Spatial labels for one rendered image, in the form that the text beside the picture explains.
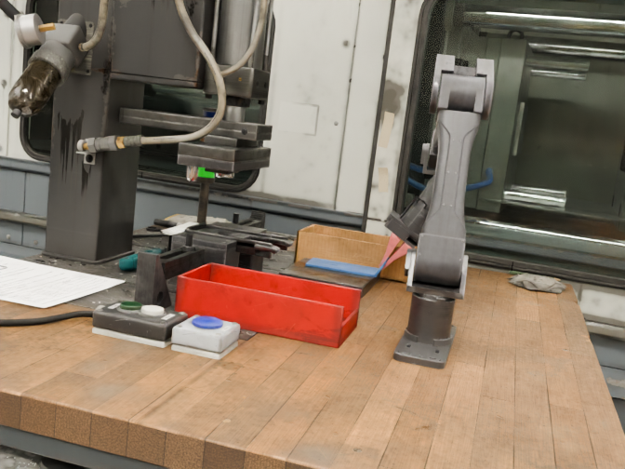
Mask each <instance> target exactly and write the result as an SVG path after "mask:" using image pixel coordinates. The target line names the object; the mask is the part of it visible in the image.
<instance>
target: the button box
mask: <svg viewBox="0 0 625 469"><path fill-rule="evenodd" d="M121 302H124V300H118V301H116V302H113V303H111V304H108V305H106V306H103V305H100V306H98V307H97V309H96V310H95V311H73V312H69V313H65V314H60V315H51V316H45V317H37V318H23V319H0V327H1V326H30V325H41V324H46V323H52V322H57V321H62V320H66V319H71V318H76V317H93V318H92V326H93V327H94V328H93V329H92V332H93V333H97V334H100V335H105V336H110V337H114V338H118V339H123V340H127V341H132V342H139V343H144V344H148V345H152V346H157V347H162V348H164V347H167V346H168V345H169V344H171V343H172V341H171V340H172V329H173V328H174V327H175V326H176V325H178V324H180V323H182V322H184V321H185V320H187V319H188V315H187V314H185V313H184V312H176V311H171V310H167V309H164V313H163V314H161V315H146V314H144V313H142V312H141V309H140V310H135V311H130V310H124V309H121V308H120V303H121Z"/></svg>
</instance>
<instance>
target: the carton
mask: <svg viewBox="0 0 625 469"><path fill-rule="evenodd" d="M389 240H390V236H387V235H380V234H370V233H364V232H357V231H352V230H346V229H340V228H334V227H328V226H323V225H317V224H312V225H310V226H308V227H305V228H303V229H301V230H298V233H297V242H296V250H295V258H294V263H296V262H297V261H300V260H302V259H303V258H309V259H312V258H318V259H324V260H330V261H340V262H346V263H352V264H358V265H364V266H369V267H375V268H379V265H380V263H381V261H382V259H383V257H384V255H385V253H386V250H387V246H388V244H389ZM403 243H404V241H403V240H402V239H401V240H400V241H399V243H398V244H397V245H396V247H395V248H394V250H393V251H392V253H391V254H390V256H389V258H390V257H391V256H392V255H393V253H394V252H395V251H396V250H397V249H398V248H399V247H401V245H402V244H403ZM405 265H406V255H404V256H402V257H400V258H398V259H396V260H395V261H393V262H392V263H390V264H389V265H388V266H387V267H386V268H384V269H383V270H382V269H381V271H380V277H379V279H384V280H390V281H395V282H400V283H406V284H407V278H408V276H405V275H404V274H405V271H404V269H405Z"/></svg>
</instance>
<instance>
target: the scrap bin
mask: <svg viewBox="0 0 625 469"><path fill-rule="evenodd" d="M361 292H362V290H361V289H358V288H348V287H343V286H338V285H332V284H327V283H322V282H317V281H312V280H306V279H301V278H296V277H291V276H285V275H276V274H271V273H265V272H260V271H255V270H249V269H245V268H239V267H234V266H229V265H224V264H218V263H213V262H210V263H208V264H205V265H203V266H200V267H198V268H196V269H193V270H191V271H189V272H187V273H185V274H182V275H178V278H177V288H176V299H175V310H174V311H176V312H184V313H185V314H187V315H188V318H191V317H193V316H194V315H200V316H213V317H216V318H218V319H220V320H222V321H227V322H236V323H237V324H239V325H240V329H245V330H250V331H255V332H259V333H264V334H269V335H273V336H277V337H282V338H287V339H291V340H296V341H301V342H309V343H314V344H319V345H324V346H328V347H333V348H339V347H340V346H341V345H342V344H343V343H344V342H345V340H346V339H347V338H348V337H349V336H350V334H351V333H352V332H353V331H354V330H355V328H356V327H357V320H358V313H359V306H360V299H361Z"/></svg>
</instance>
